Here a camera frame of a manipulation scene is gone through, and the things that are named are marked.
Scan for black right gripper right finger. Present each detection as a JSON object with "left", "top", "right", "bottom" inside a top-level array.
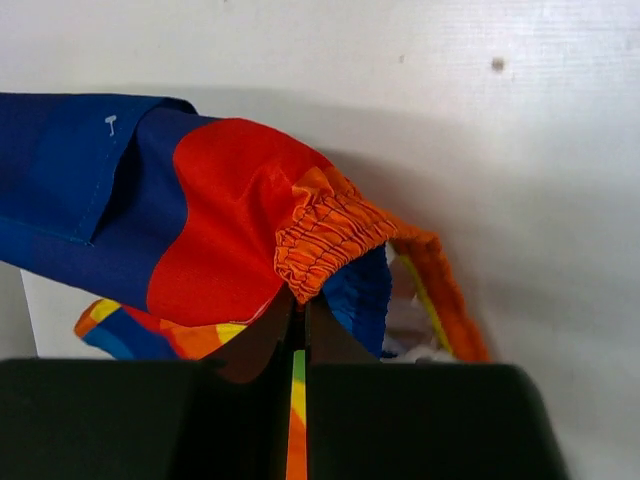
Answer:
[{"left": 305, "top": 297, "right": 568, "bottom": 479}]

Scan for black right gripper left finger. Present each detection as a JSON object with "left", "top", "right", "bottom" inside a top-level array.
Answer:
[{"left": 1, "top": 289, "right": 294, "bottom": 479}]

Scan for rainbow striped shorts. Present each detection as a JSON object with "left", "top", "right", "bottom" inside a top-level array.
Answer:
[{"left": 1, "top": 93, "right": 488, "bottom": 479}]

